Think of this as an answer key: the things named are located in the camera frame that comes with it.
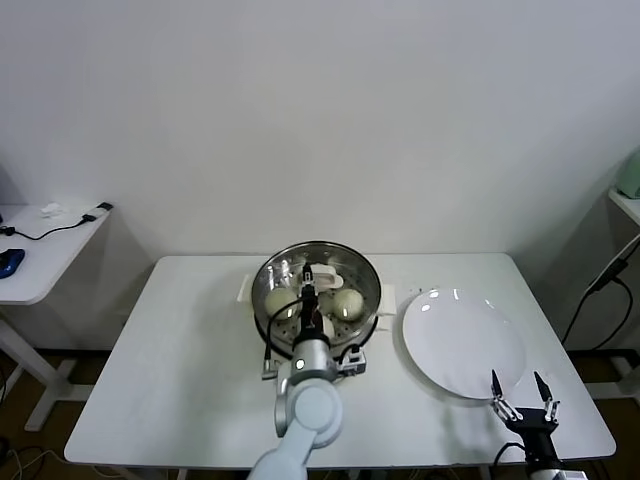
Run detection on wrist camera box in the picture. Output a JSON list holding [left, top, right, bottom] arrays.
[[338, 345, 370, 380], [527, 465, 592, 480]]

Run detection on stainless steel steamer basket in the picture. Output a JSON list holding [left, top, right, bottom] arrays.
[[236, 242, 400, 351]]

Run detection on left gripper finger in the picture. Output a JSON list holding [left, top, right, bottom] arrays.
[[300, 264, 318, 300]]

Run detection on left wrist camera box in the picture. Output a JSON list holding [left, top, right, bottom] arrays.
[[338, 345, 370, 380]]

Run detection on black cable with connector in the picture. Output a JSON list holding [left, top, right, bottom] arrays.
[[0, 201, 114, 241]]

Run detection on black hanging power cable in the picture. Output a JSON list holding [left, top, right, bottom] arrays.
[[562, 277, 635, 351]]

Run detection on white round plate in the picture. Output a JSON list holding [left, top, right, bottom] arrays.
[[401, 287, 529, 400]]

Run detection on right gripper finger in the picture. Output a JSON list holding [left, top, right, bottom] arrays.
[[533, 370, 561, 424], [490, 369, 519, 422]]

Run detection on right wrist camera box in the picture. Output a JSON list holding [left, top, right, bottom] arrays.
[[527, 465, 592, 480]]

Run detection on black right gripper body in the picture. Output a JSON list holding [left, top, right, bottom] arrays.
[[505, 407, 559, 461]]

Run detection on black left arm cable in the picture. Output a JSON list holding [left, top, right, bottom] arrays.
[[259, 294, 307, 382]]

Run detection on white shelf table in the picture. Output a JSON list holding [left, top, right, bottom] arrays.
[[607, 188, 640, 227]]

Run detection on white side table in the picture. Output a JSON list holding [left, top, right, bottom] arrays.
[[0, 202, 115, 432]]

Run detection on blue handheld device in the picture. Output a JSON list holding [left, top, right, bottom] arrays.
[[0, 247, 25, 278]]

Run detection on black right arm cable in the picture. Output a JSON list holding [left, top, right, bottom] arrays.
[[492, 440, 526, 469]]

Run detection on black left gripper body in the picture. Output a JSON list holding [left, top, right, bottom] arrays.
[[298, 294, 325, 346]]

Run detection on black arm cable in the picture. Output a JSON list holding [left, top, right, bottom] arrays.
[[259, 294, 307, 382], [492, 440, 526, 469]]

